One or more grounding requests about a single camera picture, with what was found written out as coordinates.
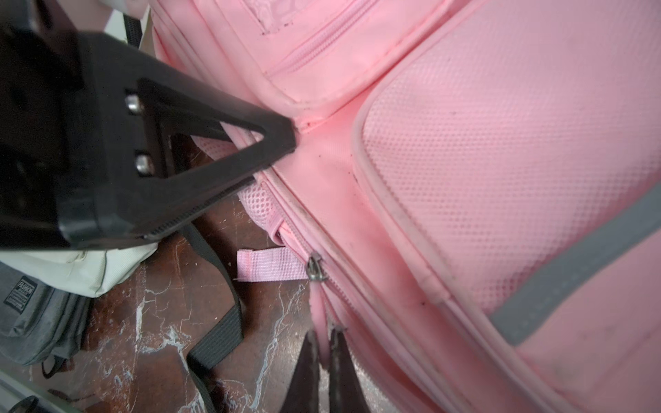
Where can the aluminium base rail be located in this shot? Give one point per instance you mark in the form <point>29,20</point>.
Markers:
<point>21,396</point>

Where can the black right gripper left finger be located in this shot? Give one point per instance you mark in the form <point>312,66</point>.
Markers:
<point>303,394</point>

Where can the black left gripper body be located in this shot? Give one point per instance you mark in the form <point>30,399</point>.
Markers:
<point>44,61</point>

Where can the grey backpack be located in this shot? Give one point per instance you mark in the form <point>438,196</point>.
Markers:
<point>40,324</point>

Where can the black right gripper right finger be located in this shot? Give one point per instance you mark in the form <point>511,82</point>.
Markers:
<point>345,392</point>

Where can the pink backpack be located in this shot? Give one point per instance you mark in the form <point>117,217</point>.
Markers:
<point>475,192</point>

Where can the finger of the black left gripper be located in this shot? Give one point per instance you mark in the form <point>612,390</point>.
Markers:
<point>125,184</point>

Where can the beige backpack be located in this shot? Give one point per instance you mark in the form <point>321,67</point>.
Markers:
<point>138,338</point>

